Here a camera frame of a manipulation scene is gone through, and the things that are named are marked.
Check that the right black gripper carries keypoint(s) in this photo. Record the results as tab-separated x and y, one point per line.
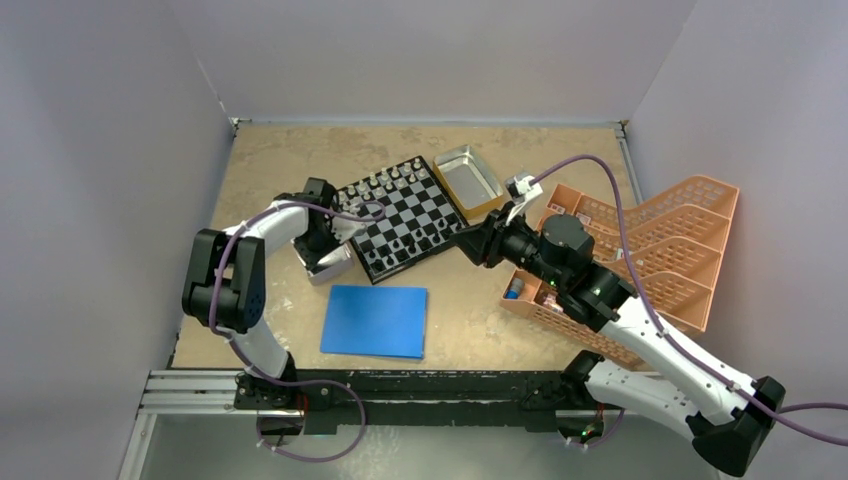
474	241

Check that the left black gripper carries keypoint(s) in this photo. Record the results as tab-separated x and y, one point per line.
327	226

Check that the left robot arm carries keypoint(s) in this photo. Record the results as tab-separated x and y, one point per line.
225	284

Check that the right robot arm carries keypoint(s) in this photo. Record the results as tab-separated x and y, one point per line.
717	408

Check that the white chess piece row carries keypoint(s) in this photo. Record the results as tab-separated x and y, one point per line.
410	179

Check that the gold rectangular metal tin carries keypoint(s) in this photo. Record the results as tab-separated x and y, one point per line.
469	180

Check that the blue capped small bottle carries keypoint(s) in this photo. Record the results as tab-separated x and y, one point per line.
515	288

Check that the black and silver chessboard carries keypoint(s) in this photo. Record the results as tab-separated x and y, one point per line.
405	222

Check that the blue folder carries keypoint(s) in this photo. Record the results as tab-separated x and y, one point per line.
375	321

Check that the orange plastic tiered organizer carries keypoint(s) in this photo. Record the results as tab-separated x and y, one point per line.
677	241

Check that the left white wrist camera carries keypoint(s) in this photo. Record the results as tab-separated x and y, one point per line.
344	229

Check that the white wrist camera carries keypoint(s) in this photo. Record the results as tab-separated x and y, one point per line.
524	189
344	229

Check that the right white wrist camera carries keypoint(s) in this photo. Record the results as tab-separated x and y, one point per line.
524	189

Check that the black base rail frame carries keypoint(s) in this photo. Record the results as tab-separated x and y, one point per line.
536	401

